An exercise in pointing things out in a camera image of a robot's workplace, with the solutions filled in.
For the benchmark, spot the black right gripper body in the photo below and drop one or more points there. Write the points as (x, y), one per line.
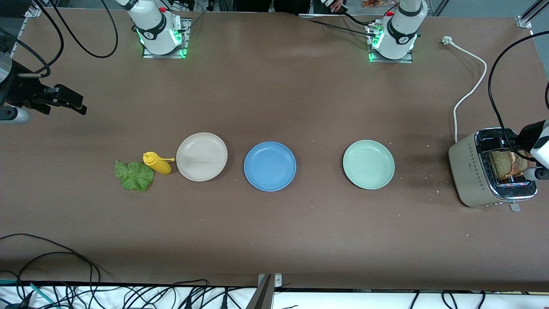
(22, 93)

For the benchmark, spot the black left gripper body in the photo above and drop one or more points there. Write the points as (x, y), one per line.
(527, 134)

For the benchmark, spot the toasted bread slice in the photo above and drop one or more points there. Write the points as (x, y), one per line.
(522, 165)
(499, 165)

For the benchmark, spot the green lettuce leaf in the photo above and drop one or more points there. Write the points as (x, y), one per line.
(134, 177)

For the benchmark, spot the yellow mustard squeeze bottle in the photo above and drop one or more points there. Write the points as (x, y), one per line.
(161, 165)

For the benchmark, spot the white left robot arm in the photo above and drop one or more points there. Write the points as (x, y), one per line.
(401, 30)

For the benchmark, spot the beige round plate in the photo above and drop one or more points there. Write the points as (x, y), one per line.
(201, 156)

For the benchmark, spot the mint green round plate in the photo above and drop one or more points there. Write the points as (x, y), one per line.
(369, 164)

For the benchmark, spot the blue round plate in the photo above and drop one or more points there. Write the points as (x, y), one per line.
(270, 166)

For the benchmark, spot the beige chrome toaster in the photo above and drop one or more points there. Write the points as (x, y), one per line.
(467, 171)

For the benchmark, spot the aluminium frame corner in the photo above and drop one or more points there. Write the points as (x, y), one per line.
(524, 22)
(33, 10)

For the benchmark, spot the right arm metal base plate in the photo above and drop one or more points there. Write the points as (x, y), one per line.
(186, 38)

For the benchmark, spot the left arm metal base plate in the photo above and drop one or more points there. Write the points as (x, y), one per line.
(373, 58)

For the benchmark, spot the aluminium profile post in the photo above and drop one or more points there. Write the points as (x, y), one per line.
(266, 292)

